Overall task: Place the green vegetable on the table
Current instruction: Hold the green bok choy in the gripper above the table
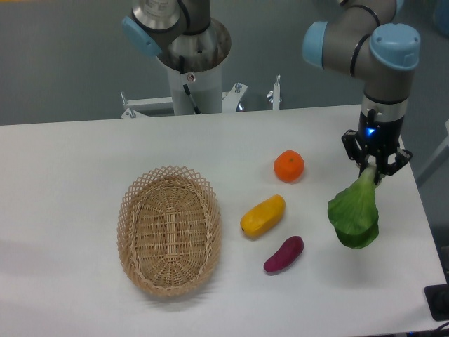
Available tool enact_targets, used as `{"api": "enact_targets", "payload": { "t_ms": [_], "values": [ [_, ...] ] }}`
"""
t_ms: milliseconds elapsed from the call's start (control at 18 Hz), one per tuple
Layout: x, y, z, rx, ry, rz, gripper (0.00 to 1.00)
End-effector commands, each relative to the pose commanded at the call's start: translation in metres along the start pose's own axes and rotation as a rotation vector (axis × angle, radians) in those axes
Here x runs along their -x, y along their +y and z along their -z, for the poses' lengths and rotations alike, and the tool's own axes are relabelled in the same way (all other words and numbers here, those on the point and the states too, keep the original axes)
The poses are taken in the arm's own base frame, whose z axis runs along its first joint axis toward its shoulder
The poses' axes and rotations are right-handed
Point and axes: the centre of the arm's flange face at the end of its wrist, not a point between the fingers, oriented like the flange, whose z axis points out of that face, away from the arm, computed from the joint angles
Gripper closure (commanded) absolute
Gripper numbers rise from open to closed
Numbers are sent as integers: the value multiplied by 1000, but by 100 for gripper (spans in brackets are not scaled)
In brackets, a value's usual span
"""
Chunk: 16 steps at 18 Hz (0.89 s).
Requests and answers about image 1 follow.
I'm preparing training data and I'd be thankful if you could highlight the orange tangerine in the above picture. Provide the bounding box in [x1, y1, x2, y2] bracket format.
[273, 150, 305, 183]

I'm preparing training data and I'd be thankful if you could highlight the green leafy vegetable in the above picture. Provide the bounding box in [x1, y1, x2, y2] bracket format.
[327, 165, 379, 249]

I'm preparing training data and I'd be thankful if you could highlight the yellow mango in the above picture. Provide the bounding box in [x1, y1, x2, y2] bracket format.
[240, 194, 286, 239]

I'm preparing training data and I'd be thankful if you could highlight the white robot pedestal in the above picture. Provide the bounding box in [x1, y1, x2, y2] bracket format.
[155, 18, 233, 116]

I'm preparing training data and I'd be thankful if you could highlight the black box at edge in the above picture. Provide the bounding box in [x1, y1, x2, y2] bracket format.
[424, 284, 448, 322]

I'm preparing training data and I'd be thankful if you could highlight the purple sweet potato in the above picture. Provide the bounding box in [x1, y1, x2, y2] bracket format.
[263, 236, 304, 273]

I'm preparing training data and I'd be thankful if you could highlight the woven wicker basket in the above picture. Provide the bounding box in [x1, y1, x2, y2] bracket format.
[117, 166, 222, 297]

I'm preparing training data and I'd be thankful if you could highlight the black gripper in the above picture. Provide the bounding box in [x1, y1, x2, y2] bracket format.
[341, 107, 413, 185]

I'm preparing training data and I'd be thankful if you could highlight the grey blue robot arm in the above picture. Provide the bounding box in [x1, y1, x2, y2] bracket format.
[121, 1, 421, 183]

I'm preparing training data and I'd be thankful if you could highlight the white metal mounting frame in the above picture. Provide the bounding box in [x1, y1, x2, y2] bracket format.
[119, 74, 284, 119]

